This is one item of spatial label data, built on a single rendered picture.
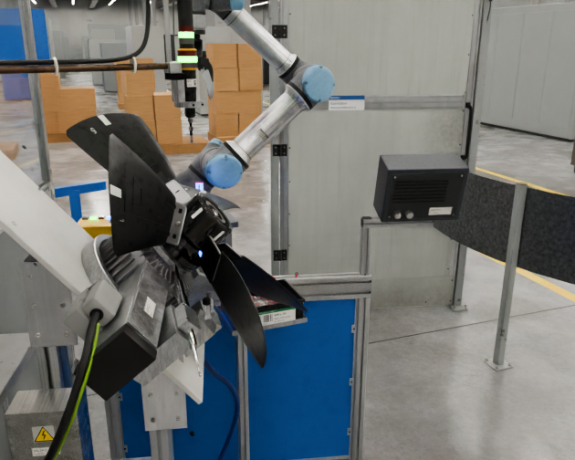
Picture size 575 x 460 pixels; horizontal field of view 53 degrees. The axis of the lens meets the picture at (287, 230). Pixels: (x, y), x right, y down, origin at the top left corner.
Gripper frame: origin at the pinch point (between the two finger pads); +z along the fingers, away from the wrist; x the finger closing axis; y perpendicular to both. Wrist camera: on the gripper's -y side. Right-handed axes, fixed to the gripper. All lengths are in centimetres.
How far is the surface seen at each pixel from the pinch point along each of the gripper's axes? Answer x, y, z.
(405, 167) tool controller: -64, -19, 19
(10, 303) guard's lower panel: 69, 12, 74
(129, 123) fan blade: 14.2, -44.1, 3.0
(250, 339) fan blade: -13, -81, 43
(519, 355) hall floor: -164, 70, 141
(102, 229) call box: 28, -19, 37
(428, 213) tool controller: -73, -17, 35
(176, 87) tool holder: 2, -53, -6
